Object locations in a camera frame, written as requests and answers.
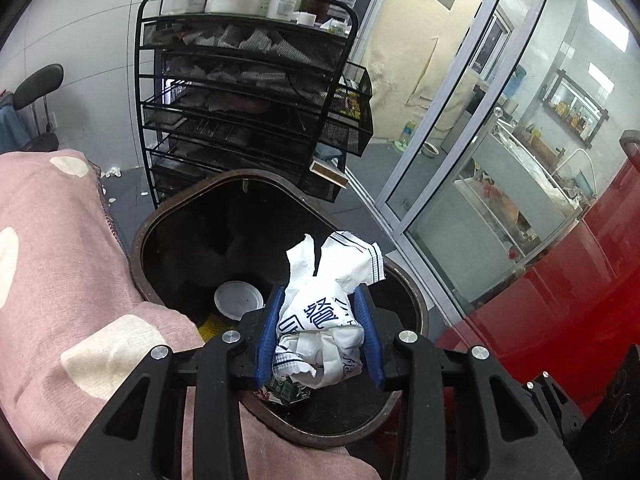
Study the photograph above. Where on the black round stool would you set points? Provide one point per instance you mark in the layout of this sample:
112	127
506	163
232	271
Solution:
32	94

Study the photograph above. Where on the white blue wrapper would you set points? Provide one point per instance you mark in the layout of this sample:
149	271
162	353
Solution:
318	338

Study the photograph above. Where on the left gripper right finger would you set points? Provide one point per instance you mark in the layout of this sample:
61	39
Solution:
463	416

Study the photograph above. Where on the pink polka dot bedspread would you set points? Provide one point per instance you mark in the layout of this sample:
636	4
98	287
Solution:
73	325

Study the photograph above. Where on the massage bed with blue covers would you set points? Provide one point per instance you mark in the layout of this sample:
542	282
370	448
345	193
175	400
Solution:
12	132

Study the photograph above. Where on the red cabinet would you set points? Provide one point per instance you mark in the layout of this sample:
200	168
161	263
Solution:
575	312

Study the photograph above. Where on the dark brown trash bin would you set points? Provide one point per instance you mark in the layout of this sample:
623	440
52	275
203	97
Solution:
238	226

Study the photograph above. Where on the black wire shelf cart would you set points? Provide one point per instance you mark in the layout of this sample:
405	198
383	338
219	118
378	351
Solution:
234	90

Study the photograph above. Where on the yellow foam fruit net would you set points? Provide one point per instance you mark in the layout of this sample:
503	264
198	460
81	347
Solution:
213	327

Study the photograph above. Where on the white plastic cup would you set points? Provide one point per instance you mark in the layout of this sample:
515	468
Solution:
235	298

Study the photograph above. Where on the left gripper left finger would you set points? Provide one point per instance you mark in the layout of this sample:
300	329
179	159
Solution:
139	432

